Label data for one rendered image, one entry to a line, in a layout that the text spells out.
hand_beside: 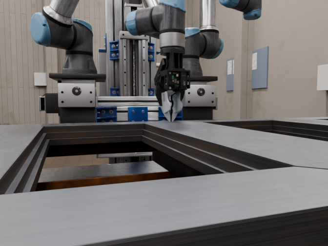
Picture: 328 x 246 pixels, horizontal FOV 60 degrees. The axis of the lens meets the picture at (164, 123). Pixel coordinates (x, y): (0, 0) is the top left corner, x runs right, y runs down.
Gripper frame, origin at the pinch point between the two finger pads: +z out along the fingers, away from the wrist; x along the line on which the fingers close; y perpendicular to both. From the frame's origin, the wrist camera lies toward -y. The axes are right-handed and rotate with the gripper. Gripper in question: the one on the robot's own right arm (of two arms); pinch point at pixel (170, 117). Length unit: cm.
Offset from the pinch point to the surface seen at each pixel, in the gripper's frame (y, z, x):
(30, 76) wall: -797, -73, -118
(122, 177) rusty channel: 6.3, 15.5, -16.0
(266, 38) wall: -336, -114, 304
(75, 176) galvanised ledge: -14.0, 19.5, -27.5
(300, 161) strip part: 58, 1, -7
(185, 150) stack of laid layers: 34.1, 3.9, -9.7
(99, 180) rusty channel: 6.3, 15.7, -22.2
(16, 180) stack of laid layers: 50, 3, -35
